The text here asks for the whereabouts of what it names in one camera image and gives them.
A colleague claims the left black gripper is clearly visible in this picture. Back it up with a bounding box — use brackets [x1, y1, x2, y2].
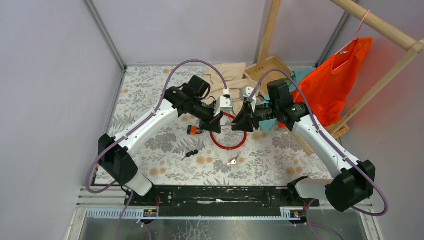
[188, 98, 223, 134]

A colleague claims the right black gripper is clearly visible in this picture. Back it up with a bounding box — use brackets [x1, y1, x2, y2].
[231, 101, 279, 133]

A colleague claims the red cable lock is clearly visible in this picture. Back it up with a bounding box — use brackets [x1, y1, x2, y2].
[209, 112, 248, 151]

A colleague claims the small black key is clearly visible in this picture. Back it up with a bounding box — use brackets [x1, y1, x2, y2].
[181, 149, 199, 161]

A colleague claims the silver key pair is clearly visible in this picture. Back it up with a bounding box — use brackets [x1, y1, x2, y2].
[227, 155, 240, 166]

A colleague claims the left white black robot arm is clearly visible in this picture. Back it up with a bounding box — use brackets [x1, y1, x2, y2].
[98, 75, 223, 206]

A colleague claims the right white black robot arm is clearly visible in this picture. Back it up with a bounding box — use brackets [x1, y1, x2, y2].
[231, 79, 376, 212]

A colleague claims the floral patterned mat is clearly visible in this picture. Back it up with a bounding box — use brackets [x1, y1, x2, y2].
[108, 66, 331, 186]

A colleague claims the beige crumpled cloth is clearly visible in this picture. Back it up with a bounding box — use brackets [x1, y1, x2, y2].
[201, 62, 257, 115]

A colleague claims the wooden clothes rack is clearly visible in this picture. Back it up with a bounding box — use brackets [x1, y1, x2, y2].
[244, 0, 424, 139]

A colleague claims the teal t-shirt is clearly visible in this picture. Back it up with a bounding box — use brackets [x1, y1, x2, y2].
[259, 66, 316, 133]

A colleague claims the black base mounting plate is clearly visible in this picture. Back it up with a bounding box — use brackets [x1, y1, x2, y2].
[124, 185, 320, 218]

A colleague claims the orange t-shirt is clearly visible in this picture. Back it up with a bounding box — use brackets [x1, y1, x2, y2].
[298, 37, 374, 127]

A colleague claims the pink clothes hanger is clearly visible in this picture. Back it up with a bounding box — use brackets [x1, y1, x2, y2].
[335, 10, 371, 55]

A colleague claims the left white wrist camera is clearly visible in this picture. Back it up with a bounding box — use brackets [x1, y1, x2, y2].
[214, 88, 234, 117]

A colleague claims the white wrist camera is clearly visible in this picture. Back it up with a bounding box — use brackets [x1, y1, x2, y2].
[214, 88, 234, 117]
[240, 86, 257, 112]

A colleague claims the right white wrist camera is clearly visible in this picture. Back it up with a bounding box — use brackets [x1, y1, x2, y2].
[240, 86, 257, 112]

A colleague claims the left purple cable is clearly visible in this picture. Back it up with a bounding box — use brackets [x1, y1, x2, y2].
[85, 59, 229, 240]

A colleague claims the right aluminium frame rail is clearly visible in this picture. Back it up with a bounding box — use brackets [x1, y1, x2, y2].
[315, 11, 350, 67]

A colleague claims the aluminium frame rail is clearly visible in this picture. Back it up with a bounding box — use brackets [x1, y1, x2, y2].
[82, 0, 127, 71]
[315, 11, 350, 67]

